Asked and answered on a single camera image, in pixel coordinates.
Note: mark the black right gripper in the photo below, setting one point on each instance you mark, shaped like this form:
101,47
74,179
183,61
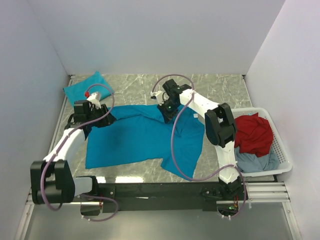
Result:
167,117

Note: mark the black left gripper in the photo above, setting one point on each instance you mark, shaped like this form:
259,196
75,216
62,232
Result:
106,120

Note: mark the blue polo t-shirt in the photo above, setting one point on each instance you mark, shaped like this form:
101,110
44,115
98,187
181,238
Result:
140,133

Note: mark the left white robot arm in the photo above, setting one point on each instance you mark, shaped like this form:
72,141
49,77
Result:
51,179

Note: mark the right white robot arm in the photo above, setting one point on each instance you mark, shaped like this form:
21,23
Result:
220,129

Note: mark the folded teal t-shirt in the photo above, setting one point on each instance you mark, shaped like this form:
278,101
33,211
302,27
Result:
76,92

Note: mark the red t-shirt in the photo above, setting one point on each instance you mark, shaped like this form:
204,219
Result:
254,135

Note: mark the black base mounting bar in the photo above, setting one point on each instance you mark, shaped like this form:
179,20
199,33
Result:
163,196

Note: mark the light blue t-shirt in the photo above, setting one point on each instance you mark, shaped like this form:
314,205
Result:
250,163

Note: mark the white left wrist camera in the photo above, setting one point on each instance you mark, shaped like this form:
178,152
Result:
94,97

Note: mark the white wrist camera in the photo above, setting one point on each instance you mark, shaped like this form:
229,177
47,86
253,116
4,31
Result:
94,97
156,95

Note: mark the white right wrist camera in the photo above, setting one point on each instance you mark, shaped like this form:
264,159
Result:
156,95

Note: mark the aluminium rail frame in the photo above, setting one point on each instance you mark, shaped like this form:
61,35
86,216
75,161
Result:
257,191

